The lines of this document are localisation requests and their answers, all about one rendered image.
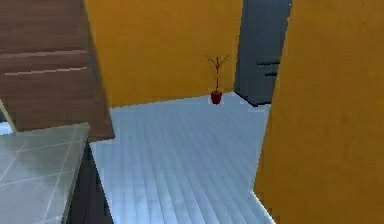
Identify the brown wooden cupboard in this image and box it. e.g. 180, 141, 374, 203
0, 0, 116, 143

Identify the grey tiled kitchen counter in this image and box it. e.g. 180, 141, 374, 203
0, 122, 115, 224

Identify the dark grey fridge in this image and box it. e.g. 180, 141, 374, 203
233, 0, 293, 108

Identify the bare houseplant in red pot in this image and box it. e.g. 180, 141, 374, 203
204, 54, 231, 106

